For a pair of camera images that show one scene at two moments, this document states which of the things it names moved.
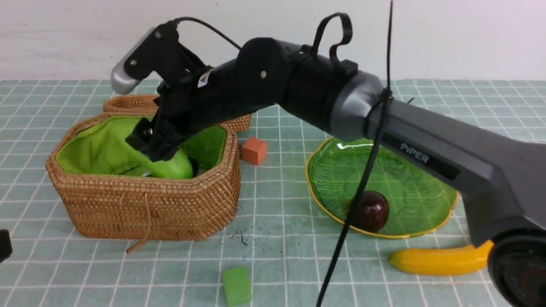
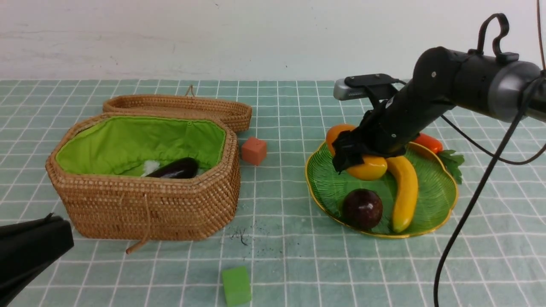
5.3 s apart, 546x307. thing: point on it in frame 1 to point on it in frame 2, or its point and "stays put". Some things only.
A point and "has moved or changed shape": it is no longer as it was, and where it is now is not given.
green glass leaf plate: [419, 202] stays put
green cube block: [236, 285] stays put
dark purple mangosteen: [373, 212] has moved or changed shape
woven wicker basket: [112, 190] stays put
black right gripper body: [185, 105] to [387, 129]
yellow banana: [438, 262] to [408, 192]
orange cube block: [254, 151] stays put
